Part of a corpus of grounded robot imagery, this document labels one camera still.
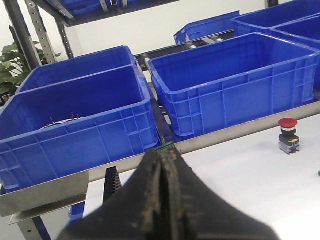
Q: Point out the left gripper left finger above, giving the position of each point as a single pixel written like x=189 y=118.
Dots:
x=122 y=216

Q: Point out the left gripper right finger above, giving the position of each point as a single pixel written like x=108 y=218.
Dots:
x=206 y=215

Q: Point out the black slotted board rack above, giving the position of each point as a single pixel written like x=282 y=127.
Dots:
x=112 y=183

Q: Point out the rear upright green circuit board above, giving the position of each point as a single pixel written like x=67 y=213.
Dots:
x=165 y=147

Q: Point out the blue crate under table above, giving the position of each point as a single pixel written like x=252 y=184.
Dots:
x=75 y=212

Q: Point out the left front blue crate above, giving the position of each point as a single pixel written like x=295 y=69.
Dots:
x=68 y=127

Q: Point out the red emergency stop button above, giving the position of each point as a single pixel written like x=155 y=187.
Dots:
x=288 y=141

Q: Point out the centre blue plastic crate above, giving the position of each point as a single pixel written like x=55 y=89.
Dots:
x=224 y=84

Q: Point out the left rear blue crate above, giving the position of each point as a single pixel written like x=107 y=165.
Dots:
x=77 y=67

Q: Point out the green potted plant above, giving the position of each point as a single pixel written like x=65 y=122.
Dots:
x=13 y=68

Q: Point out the far small blue crate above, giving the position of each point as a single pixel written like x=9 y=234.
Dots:
x=205 y=27

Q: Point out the right front blue crate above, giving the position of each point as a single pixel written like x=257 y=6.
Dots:
x=305 y=32

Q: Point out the upper shelf blue crate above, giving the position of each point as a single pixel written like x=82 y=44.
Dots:
x=81 y=7

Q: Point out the right rear blue crate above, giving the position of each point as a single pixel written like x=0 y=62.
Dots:
x=263 y=20

